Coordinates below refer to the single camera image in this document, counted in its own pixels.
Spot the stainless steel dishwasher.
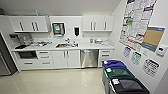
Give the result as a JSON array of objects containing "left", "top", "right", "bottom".
[{"left": 80, "top": 49, "right": 100, "bottom": 69}]

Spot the stack of white dishes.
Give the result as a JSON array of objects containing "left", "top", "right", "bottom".
[{"left": 94, "top": 38, "right": 104, "bottom": 45}]

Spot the black soap dispenser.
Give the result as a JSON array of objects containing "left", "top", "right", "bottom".
[{"left": 73, "top": 26, "right": 81, "bottom": 38}]

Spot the chrome faucet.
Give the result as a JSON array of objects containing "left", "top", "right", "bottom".
[{"left": 64, "top": 37, "right": 71, "bottom": 44}]

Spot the white two-door sink cabinet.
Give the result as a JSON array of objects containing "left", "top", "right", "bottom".
[{"left": 51, "top": 49, "right": 82, "bottom": 70}]

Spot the white folded cloth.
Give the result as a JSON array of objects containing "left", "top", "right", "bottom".
[{"left": 101, "top": 40, "right": 111, "bottom": 46}]

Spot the steel kitchen sink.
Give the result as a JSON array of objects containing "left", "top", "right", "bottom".
[{"left": 55, "top": 42, "right": 72, "bottom": 49}]

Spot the grey paper towel dispenser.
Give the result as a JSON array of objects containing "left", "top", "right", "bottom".
[{"left": 51, "top": 22, "right": 66, "bottom": 37}]

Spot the green lid waste bin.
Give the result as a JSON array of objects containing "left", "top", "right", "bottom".
[{"left": 103, "top": 67, "right": 137, "bottom": 82}]

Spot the black built-in microwave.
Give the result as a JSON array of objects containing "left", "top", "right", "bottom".
[{"left": 15, "top": 50, "right": 39, "bottom": 61}]

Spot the small blue bottle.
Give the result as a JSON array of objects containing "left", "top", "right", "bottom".
[{"left": 34, "top": 10, "right": 40, "bottom": 18}]

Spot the wide white drawer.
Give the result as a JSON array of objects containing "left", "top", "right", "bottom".
[{"left": 18, "top": 59, "right": 39, "bottom": 71}]

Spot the black flat counter mat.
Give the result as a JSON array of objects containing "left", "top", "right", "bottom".
[{"left": 14, "top": 44, "right": 28, "bottom": 51}]

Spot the cork notice board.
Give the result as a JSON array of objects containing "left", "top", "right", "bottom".
[{"left": 142, "top": 25, "right": 166, "bottom": 53}]

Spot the steel refrigerator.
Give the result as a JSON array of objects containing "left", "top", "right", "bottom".
[{"left": 0, "top": 32, "right": 18, "bottom": 77}]

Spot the white wall cabinet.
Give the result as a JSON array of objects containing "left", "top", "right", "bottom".
[
  {"left": 8, "top": 15, "right": 51, "bottom": 34},
  {"left": 81, "top": 14, "right": 115, "bottom": 33}
]

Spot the small blue wall sign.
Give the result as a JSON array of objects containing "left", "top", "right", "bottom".
[{"left": 122, "top": 46, "right": 132, "bottom": 59}]

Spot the large printed wall poster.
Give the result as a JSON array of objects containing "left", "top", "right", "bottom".
[{"left": 118, "top": 0, "right": 158, "bottom": 51}]

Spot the wire dish drying rack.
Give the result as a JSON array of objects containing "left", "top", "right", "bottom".
[{"left": 17, "top": 34, "right": 32, "bottom": 46}]

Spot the small grey wall sign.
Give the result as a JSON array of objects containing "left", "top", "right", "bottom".
[{"left": 142, "top": 58, "right": 162, "bottom": 78}]

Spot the white wall thermostat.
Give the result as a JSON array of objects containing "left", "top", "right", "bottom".
[{"left": 156, "top": 44, "right": 168, "bottom": 57}]

